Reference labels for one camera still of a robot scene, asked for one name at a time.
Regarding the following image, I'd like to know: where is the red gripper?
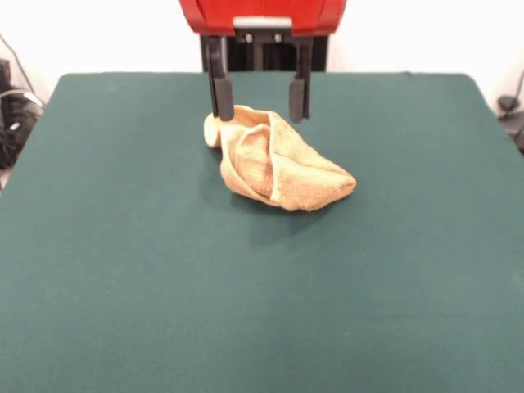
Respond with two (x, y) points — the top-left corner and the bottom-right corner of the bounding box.
(178, 0), (348, 125)

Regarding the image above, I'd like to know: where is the tan terry towel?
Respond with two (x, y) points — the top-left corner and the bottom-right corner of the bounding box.
(203, 104), (358, 213)

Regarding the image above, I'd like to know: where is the dark green table cloth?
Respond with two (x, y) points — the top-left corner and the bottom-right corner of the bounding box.
(0, 71), (524, 393)

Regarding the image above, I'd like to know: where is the black cable bundle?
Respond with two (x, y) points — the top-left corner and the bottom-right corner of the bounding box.
(501, 111), (524, 155)

